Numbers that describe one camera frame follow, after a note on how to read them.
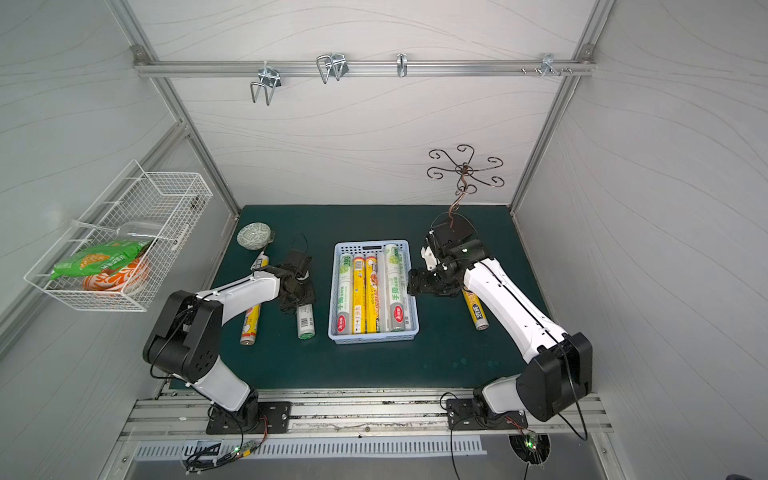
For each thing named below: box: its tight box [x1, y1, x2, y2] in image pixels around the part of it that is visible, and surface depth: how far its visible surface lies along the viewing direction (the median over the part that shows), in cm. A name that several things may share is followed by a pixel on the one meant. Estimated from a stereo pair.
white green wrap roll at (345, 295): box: [336, 254, 354, 335], surface depth 93 cm
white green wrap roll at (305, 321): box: [297, 303, 315, 340], surface depth 88 cm
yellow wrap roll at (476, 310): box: [462, 290, 489, 331], surface depth 90 cm
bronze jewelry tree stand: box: [427, 144, 504, 234], surface depth 91 cm
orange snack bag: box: [83, 259, 147, 291], surface depth 60 cm
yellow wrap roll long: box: [352, 256, 367, 334], surface depth 95 cm
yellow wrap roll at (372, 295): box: [365, 256, 380, 334], surface depth 94 cm
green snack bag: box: [49, 240, 151, 279], surface depth 56 cm
